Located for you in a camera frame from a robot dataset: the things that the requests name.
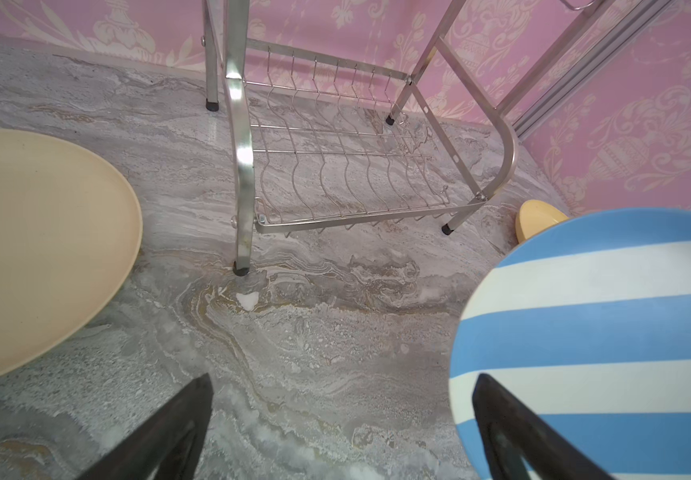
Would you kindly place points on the right aluminium corner post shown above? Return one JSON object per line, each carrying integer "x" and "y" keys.
{"x": 598, "y": 31}

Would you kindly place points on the blue white striped plate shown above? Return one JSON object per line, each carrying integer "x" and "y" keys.
{"x": 589, "y": 325}

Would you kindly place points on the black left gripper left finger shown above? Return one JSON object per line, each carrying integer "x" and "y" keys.
{"x": 169, "y": 444}

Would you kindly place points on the yellow plate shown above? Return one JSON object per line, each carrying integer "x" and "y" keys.
{"x": 536, "y": 216}

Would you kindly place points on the cream plate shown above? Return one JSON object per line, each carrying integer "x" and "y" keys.
{"x": 71, "y": 228}

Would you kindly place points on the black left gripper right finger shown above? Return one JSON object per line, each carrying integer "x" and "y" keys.
{"x": 520, "y": 445}

